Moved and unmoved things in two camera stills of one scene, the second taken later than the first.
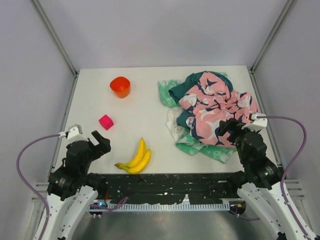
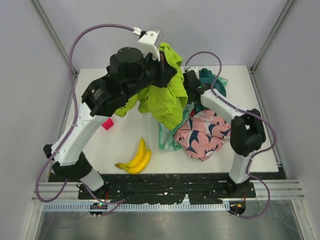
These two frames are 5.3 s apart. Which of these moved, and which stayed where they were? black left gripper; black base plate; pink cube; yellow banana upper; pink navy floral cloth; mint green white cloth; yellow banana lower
Moved: mint green white cloth; black left gripper; pink navy floral cloth
Stayed: pink cube; yellow banana upper; black base plate; yellow banana lower
